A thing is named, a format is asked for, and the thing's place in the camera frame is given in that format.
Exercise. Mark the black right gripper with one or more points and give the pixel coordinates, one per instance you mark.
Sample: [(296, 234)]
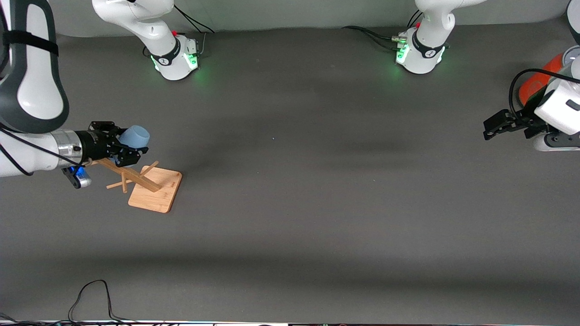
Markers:
[(94, 143)]

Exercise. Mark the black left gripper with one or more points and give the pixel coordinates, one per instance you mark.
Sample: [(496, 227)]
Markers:
[(524, 118)]

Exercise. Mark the light blue cup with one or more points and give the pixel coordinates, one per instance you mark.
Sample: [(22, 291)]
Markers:
[(136, 136)]

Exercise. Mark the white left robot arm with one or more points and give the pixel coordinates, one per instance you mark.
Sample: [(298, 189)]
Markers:
[(426, 50)]

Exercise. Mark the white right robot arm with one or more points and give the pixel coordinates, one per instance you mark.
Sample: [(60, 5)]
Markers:
[(31, 90)]

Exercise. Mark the orange cylindrical container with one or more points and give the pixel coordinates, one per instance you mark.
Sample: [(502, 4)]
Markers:
[(530, 88)]

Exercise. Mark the wooden mug tree stand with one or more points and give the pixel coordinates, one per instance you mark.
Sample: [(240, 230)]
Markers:
[(154, 190)]

